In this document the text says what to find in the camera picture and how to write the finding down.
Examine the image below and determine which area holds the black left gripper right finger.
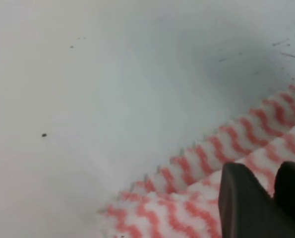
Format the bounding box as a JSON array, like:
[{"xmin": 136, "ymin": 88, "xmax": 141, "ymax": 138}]
[{"xmin": 273, "ymin": 161, "xmax": 295, "ymax": 221}]

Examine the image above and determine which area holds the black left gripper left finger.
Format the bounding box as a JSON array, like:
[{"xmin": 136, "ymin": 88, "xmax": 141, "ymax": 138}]
[{"xmin": 218, "ymin": 163, "xmax": 295, "ymax": 238}]

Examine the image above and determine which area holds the pink white striped towel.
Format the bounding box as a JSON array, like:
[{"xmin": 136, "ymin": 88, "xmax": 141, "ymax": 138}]
[{"xmin": 98, "ymin": 85, "xmax": 295, "ymax": 238}]

